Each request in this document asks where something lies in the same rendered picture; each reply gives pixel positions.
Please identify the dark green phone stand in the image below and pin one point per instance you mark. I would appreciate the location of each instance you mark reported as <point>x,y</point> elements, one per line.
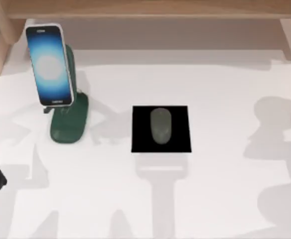
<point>69,124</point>

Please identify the grey computer mouse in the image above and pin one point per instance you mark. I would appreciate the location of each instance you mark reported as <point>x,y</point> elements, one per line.
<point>160,125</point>

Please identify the black mouse pad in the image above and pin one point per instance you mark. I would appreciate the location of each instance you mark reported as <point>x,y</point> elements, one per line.
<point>140,129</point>

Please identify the pale wooden shelf unit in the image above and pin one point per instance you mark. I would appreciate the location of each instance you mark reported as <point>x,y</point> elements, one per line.
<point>145,8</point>

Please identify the white smartphone with blue screen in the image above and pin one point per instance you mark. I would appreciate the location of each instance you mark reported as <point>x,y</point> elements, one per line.
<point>48,66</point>

